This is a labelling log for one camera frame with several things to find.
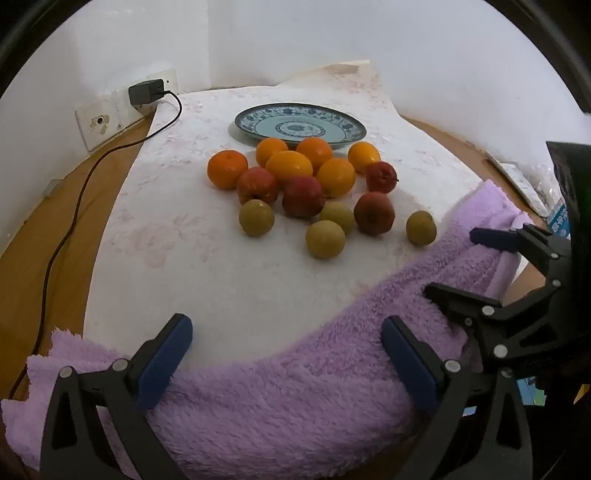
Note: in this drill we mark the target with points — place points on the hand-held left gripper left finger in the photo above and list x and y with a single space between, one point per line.
164 360

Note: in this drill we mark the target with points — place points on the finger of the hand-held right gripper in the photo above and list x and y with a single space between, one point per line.
457 300
494 239

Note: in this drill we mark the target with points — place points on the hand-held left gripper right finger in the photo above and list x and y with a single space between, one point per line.
411 364

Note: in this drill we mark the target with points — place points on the small green round fruit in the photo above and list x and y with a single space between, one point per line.
256 218
421 227
339 214
325 239

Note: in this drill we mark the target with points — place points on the red apple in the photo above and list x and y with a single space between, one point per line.
381 177
257 185
374 213
302 196

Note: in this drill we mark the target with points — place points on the large dark orange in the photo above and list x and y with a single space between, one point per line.
227 169

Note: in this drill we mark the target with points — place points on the blue patterned ceramic plate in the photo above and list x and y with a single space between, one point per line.
300 124

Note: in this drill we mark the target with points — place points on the blue and white packet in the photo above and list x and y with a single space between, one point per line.
558 219

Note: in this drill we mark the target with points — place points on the clear plastic bag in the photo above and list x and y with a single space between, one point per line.
526 184

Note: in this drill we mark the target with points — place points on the white floral table cover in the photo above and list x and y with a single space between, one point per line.
184 258

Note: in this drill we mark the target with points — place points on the purple fleece towel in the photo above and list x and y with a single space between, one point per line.
300 392

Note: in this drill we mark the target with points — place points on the black power adapter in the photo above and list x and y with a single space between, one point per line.
145 92

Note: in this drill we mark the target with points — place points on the small white wall clip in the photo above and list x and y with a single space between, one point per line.
53 188

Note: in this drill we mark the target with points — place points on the stained white coaxial wall plate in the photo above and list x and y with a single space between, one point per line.
97 124

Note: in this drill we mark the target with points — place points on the white wall socket plate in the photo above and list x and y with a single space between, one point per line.
124 108
170 78

